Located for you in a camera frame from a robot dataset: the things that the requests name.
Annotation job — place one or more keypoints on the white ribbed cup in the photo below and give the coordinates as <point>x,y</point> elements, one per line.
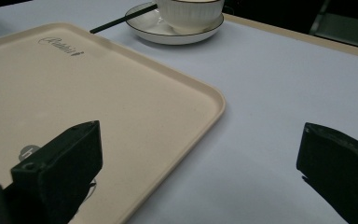
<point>189,14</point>

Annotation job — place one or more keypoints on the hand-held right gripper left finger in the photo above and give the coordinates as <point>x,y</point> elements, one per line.
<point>65,168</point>

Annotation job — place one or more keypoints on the white saucer with dark rim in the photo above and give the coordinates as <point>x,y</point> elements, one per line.
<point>155,28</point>

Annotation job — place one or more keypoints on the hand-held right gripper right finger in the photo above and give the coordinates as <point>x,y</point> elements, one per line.
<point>338,165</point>

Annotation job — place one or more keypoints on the black stirring stick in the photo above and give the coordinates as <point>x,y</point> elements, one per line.
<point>121,20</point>

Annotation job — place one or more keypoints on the grey metal stand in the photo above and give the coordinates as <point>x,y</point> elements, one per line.
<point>345,28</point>

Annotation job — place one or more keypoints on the beige plastic tray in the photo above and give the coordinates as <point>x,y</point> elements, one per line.
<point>105,99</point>

